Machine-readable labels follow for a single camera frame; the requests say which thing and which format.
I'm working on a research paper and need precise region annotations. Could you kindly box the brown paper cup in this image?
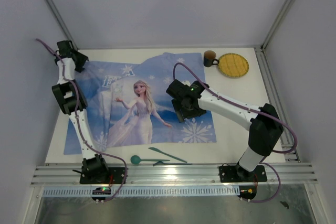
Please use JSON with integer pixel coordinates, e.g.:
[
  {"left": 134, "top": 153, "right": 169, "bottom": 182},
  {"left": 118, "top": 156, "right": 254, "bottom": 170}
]
[{"left": 203, "top": 50, "right": 219, "bottom": 67}]

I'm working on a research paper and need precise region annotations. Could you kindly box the aluminium front rail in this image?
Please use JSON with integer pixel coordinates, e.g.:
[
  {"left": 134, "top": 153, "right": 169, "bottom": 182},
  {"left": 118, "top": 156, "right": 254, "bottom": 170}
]
[{"left": 30, "top": 163, "right": 318, "bottom": 187}]

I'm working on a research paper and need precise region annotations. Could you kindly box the blue pink Elsa cloth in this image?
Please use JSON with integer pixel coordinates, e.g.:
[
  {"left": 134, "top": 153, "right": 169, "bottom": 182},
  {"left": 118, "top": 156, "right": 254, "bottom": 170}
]
[{"left": 76, "top": 53, "right": 216, "bottom": 152}]

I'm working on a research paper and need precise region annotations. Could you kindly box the teal plastic knife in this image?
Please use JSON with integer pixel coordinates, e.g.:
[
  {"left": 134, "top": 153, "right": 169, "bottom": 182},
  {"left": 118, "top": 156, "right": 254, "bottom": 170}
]
[{"left": 148, "top": 147, "right": 187, "bottom": 164}]

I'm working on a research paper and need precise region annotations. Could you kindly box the right aluminium side rail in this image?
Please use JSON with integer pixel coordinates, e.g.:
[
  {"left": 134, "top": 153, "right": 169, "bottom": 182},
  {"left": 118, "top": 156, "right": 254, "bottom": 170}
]
[{"left": 254, "top": 47, "right": 294, "bottom": 151}]

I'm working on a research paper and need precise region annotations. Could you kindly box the dark teal plastic fork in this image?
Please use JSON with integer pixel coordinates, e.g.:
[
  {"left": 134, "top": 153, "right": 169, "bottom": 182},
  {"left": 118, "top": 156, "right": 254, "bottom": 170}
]
[{"left": 153, "top": 161, "right": 191, "bottom": 166}]

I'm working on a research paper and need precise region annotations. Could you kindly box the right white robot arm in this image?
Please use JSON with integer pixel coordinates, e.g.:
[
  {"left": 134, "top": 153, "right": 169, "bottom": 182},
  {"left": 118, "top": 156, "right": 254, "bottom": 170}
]
[{"left": 166, "top": 80, "right": 284, "bottom": 182}]

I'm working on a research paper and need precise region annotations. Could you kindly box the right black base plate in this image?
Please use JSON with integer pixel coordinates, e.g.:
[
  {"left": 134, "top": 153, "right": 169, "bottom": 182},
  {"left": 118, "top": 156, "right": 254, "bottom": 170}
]
[{"left": 218, "top": 165, "right": 268, "bottom": 183}]

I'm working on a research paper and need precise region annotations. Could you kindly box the yellow woven round plate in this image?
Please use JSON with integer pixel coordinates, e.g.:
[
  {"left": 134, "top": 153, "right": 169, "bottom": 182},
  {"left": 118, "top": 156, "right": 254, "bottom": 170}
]
[{"left": 217, "top": 53, "right": 249, "bottom": 78}]

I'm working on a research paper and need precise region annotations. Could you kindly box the teal plastic spoon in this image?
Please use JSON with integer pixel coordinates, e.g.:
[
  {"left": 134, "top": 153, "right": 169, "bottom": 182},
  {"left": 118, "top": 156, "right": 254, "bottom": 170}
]
[{"left": 130, "top": 155, "right": 169, "bottom": 165}]

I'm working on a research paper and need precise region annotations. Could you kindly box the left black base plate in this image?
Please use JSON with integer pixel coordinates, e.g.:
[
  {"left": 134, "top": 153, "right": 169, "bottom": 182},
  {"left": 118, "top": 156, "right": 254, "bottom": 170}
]
[{"left": 79, "top": 167, "right": 125, "bottom": 185}]

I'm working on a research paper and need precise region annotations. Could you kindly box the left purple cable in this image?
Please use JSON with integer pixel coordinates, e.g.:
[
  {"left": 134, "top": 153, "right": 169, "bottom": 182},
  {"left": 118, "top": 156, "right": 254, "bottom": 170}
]
[{"left": 35, "top": 38, "right": 129, "bottom": 204}]

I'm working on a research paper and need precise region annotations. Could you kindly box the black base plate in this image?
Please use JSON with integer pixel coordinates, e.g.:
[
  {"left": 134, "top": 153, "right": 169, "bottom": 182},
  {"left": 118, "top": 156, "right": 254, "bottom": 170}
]
[
  {"left": 218, "top": 165, "right": 268, "bottom": 183},
  {"left": 79, "top": 167, "right": 125, "bottom": 185}
]

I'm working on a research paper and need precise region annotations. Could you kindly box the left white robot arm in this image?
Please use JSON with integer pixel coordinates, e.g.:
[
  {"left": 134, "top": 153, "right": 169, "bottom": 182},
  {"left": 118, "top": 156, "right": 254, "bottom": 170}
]
[{"left": 52, "top": 40, "right": 110, "bottom": 183}]

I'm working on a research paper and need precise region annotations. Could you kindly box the white slotted cable duct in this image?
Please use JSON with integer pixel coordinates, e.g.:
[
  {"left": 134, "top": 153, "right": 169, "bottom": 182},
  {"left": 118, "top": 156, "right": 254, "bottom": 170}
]
[{"left": 42, "top": 185, "right": 240, "bottom": 198}]

